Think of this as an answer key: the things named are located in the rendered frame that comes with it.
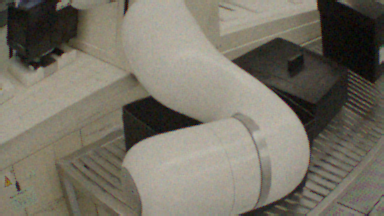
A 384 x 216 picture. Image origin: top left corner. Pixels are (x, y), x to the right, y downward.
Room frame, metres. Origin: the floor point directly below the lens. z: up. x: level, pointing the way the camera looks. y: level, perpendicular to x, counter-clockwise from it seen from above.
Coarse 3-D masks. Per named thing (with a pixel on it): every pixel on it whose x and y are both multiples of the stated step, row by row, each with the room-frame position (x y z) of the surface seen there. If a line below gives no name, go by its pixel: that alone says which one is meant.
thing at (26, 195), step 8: (0, 0) 2.08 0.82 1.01; (8, 0) 2.10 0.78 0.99; (0, 8) 2.07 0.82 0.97; (0, 16) 2.08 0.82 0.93; (0, 24) 2.08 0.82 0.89; (16, 192) 1.16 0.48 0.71; (24, 192) 1.18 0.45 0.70; (32, 192) 1.21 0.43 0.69; (16, 200) 1.15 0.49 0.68; (24, 200) 1.18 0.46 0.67; (32, 200) 1.20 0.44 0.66; (16, 208) 1.14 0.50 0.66
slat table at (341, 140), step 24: (312, 48) 1.93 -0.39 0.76; (360, 96) 1.59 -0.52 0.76; (336, 120) 1.45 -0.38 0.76; (360, 120) 1.44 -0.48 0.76; (96, 144) 1.37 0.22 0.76; (120, 144) 1.37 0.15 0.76; (336, 144) 1.33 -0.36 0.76; (360, 144) 1.31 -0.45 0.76; (72, 168) 1.25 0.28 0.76; (96, 168) 1.26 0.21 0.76; (120, 168) 1.27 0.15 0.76; (312, 168) 1.23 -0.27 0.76; (336, 168) 1.21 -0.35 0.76; (360, 168) 1.19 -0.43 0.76; (72, 192) 1.27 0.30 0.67; (96, 192) 1.16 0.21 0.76; (336, 192) 1.11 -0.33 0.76
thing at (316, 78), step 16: (256, 48) 1.65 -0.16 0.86; (272, 48) 1.66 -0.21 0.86; (288, 48) 1.67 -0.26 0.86; (304, 48) 1.68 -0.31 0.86; (240, 64) 1.55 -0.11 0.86; (256, 64) 1.55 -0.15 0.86; (272, 64) 1.56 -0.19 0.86; (288, 64) 1.53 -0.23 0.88; (304, 64) 1.57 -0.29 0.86; (320, 64) 1.58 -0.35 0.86; (336, 64) 1.60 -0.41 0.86; (272, 80) 1.47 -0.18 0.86; (288, 80) 1.47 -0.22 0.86; (304, 80) 1.48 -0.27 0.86; (320, 80) 1.48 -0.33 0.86; (336, 80) 1.49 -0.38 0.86; (288, 96) 1.41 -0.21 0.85; (304, 96) 1.39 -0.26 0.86; (320, 96) 1.40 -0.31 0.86; (336, 96) 1.48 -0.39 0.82; (320, 112) 1.39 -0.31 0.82; (336, 112) 1.49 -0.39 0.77; (320, 128) 1.40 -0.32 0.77
